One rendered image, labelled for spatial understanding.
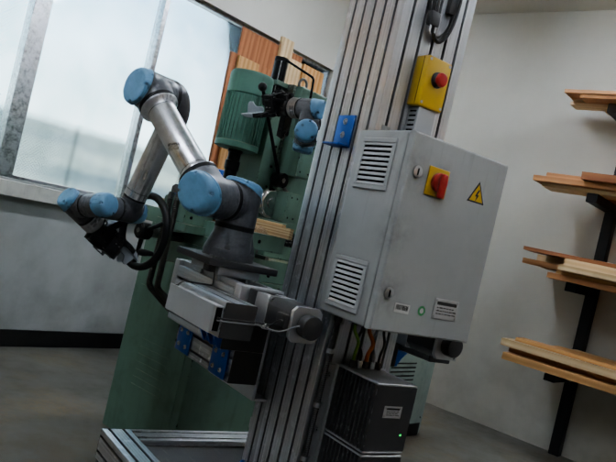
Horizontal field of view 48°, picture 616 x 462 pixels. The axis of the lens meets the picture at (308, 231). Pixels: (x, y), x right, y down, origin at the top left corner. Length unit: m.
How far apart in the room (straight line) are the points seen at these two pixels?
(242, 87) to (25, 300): 1.80
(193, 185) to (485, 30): 3.54
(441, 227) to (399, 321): 0.25
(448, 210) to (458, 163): 0.12
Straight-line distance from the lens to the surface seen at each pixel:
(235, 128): 2.70
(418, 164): 1.61
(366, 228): 1.65
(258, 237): 2.45
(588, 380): 3.88
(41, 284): 3.93
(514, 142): 4.73
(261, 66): 4.58
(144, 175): 2.25
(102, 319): 4.18
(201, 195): 1.84
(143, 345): 2.78
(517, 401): 4.55
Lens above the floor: 0.95
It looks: level
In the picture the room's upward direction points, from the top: 13 degrees clockwise
